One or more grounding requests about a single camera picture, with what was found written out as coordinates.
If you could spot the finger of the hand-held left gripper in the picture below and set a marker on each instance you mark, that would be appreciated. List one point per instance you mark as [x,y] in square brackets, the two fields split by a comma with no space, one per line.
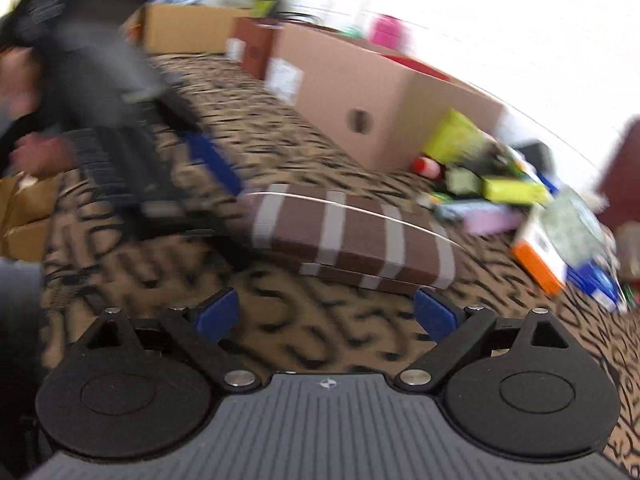
[212,160]
[180,222]

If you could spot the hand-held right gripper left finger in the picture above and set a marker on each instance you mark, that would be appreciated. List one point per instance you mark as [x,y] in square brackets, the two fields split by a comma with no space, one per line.
[217,316]

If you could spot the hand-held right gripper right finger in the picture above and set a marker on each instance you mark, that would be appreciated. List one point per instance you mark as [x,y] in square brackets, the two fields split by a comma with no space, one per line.
[437,316]

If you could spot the brown striped pouch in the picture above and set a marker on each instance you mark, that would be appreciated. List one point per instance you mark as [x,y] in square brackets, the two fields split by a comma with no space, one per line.
[350,235]

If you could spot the large cardboard box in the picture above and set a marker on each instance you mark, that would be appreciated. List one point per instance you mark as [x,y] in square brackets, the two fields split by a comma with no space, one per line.
[360,85]

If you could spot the person's left hand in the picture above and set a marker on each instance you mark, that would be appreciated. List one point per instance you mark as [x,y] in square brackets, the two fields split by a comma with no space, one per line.
[40,157]

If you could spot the letter print blanket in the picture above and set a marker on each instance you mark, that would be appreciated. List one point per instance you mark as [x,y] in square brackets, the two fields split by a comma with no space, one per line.
[310,320]

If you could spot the small cardboard box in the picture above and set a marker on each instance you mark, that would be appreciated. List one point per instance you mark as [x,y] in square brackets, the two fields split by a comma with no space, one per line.
[190,27]

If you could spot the purple box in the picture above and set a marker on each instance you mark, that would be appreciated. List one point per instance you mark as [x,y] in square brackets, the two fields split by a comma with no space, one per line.
[492,221]

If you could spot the orange and white box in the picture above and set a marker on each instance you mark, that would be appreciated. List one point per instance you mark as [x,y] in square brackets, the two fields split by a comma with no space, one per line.
[537,255]

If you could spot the reddish brown box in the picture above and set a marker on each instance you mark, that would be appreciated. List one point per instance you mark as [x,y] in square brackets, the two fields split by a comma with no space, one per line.
[255,45]

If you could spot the flat yellow-green box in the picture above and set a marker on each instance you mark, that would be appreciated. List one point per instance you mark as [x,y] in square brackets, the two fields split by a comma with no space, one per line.
[512,191]

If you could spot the red and white toy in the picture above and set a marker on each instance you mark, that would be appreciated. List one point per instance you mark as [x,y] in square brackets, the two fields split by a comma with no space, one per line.
[426,167]

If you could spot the blue box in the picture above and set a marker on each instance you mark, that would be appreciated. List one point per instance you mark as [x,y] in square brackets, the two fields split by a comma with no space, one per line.
[595,285]

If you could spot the pink bottle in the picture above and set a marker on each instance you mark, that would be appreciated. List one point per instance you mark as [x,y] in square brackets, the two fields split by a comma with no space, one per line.
[386,30]

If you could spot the dark red headboard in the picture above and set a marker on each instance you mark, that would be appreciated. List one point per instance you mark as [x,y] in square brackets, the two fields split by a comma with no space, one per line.
[622,170]

